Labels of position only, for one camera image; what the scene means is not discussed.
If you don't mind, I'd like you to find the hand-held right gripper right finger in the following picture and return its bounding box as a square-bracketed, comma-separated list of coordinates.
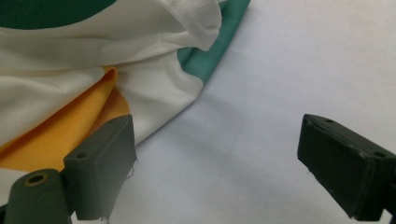
[297, 113, 396, 222]

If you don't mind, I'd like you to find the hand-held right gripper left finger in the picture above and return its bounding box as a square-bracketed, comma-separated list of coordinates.
[64, 114, 138, 222]

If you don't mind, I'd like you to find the pale blue table mat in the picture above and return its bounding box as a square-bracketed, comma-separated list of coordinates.
[71, 0, 396, 224]

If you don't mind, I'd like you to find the white canvas tote bag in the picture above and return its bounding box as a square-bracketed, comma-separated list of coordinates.
[0, 0, 251, 206]

